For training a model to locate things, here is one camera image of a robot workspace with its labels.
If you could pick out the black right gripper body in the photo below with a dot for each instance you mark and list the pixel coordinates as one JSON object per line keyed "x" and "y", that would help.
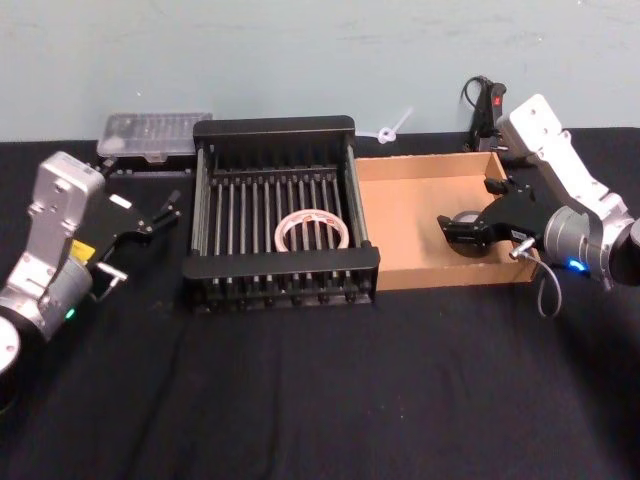
{"x": 520, "y": 215}

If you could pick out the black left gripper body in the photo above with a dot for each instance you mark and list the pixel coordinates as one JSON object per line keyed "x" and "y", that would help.
{"x": 112, "y": 222}

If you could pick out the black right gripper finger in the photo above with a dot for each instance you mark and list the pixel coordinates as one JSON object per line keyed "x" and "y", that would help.
{"x": 501, "y": 186}
{"x": 467, "y": 233}

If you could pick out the roll of silver tape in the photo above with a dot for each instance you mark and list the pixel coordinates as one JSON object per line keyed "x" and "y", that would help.
{"x": 467, "y": 216}

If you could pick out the roll of white tape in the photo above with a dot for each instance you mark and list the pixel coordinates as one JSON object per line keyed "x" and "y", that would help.
{"x": 286, "y": 235}

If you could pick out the silver and grey left arm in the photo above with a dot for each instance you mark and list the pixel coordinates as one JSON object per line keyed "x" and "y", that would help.
{"x": 50, "y": 200}

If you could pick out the silver and grey right arm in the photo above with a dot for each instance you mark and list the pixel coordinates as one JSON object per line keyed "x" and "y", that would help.
{"x": 540, "y": 135}

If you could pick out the clear plastic case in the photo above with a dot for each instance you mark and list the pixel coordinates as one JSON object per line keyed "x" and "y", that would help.
{"x": 155, "y": 132}

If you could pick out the shallow brown cardboard tray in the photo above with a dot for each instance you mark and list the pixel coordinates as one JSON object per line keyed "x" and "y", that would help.
{"x": 410, "y": 235}

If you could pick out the black rack with steel bars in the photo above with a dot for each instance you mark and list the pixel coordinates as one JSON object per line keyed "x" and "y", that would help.
{"x": 280, "y": 270}

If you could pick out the black table cloth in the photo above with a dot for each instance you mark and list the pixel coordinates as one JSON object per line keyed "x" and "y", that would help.
{"x": 320, "y": 390}

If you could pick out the plain pale wall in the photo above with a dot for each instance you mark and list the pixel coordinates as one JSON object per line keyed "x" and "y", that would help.
{"x": 300, "y": 55}

